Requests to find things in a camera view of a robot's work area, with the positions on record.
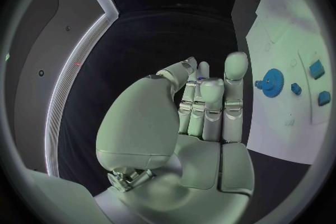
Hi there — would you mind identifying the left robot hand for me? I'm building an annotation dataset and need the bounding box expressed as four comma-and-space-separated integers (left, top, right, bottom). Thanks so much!
93, 51, 256, 224

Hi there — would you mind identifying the white task board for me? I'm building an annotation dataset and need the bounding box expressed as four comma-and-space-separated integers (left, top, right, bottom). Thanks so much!
245, 0, 333, 165

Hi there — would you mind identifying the blue gear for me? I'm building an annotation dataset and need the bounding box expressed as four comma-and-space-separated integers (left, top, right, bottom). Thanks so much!
261, 68, 286, 99

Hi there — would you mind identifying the blue block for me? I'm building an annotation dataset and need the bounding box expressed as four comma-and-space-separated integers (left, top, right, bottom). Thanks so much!
309, 59, 326, 81
317, 90, 332, 107

